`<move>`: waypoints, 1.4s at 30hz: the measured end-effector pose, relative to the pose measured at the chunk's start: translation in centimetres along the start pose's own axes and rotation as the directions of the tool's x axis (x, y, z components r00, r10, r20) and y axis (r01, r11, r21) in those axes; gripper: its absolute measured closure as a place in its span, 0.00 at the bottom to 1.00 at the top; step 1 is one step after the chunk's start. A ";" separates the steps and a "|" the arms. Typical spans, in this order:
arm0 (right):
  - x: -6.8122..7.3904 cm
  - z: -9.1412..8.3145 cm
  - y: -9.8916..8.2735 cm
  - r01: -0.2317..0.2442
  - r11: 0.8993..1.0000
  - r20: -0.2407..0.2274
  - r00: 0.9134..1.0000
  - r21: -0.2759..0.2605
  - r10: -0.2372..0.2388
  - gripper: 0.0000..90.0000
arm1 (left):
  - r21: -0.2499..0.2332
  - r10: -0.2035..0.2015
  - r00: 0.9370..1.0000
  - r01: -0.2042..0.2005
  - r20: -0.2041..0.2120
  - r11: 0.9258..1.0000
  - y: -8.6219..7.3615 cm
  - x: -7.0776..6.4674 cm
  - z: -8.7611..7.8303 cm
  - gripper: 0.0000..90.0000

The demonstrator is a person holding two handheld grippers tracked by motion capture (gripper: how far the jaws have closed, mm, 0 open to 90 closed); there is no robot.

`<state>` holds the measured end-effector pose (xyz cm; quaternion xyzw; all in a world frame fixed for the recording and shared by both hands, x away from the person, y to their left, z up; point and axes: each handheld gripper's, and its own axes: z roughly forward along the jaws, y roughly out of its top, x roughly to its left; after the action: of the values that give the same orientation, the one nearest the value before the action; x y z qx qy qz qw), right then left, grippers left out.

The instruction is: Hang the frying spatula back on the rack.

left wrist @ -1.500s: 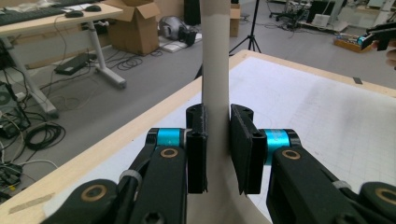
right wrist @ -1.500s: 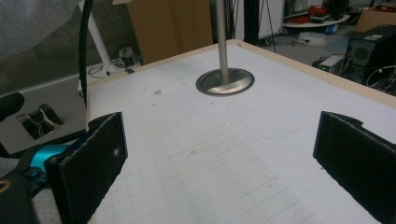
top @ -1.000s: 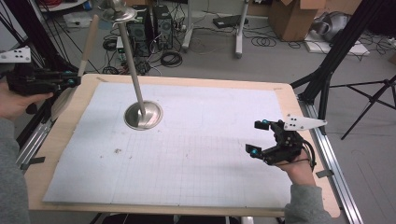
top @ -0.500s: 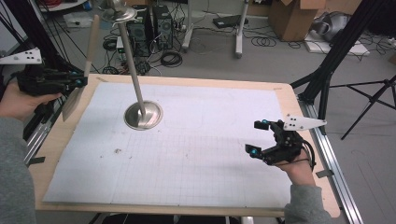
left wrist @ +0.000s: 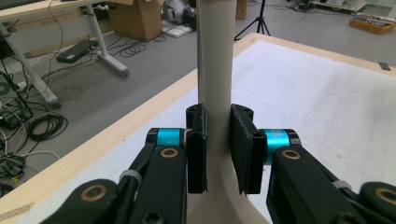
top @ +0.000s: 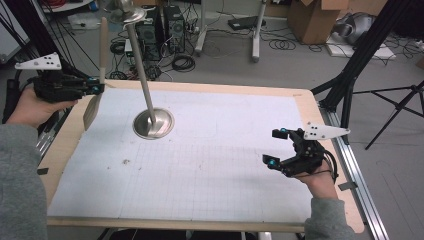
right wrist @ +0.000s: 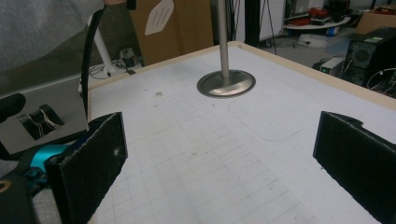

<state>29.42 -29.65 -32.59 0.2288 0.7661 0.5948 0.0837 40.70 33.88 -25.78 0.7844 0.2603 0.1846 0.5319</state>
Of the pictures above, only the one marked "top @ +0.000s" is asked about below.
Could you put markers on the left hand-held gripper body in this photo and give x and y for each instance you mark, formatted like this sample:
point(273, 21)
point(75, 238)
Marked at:
point(56, 86)

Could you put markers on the white grid mat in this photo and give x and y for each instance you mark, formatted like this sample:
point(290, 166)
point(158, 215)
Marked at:
point(216, 160)

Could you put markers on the small grey bracket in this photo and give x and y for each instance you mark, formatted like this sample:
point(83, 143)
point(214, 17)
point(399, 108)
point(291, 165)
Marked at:
point(347, 185)

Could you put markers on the cardboard box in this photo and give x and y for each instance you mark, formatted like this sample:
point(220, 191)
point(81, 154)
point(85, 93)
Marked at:
point(310, 20)

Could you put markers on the black truss stand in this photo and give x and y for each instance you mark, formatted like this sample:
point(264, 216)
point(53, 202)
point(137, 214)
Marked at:
point(366, 46)

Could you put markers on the beige slotted spatula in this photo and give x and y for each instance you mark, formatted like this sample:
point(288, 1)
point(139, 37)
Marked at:
point(104, 46)

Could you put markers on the silver grey bag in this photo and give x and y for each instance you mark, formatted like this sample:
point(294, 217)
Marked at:
point(355, 28)

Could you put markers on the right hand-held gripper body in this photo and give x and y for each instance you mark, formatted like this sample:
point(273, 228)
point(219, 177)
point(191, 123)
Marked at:
point(306, 156)

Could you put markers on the person's left hand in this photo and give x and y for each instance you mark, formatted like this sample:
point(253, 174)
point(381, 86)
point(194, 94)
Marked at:
point(30, 111)

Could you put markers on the flat black device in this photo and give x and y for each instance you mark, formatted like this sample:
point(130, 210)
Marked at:
point(245, 22)

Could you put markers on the white foam board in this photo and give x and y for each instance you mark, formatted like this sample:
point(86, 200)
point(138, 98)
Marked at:
point(346, 50)

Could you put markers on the white stand leg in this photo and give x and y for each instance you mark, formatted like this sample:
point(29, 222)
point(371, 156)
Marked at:
point(201, 33)
point(257, 36)

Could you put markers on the white round table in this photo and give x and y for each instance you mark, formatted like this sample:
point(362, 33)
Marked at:
point(66, 5)

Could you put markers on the person's right hand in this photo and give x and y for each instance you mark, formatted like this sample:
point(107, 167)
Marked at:
point(321, 186)

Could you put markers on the metal utensil stand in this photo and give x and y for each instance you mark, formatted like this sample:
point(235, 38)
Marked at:
point(141, 73)

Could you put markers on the black tripod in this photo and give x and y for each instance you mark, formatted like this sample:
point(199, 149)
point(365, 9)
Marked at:
point(398, 106)

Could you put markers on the aluminium rail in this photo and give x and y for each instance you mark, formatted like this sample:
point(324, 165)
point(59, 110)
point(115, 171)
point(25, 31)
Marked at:
point(360, 193)
point(48, 136)

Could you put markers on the black computer tower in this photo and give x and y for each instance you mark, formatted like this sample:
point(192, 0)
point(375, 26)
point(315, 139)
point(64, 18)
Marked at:
point(174, 28)
point(148, 36)

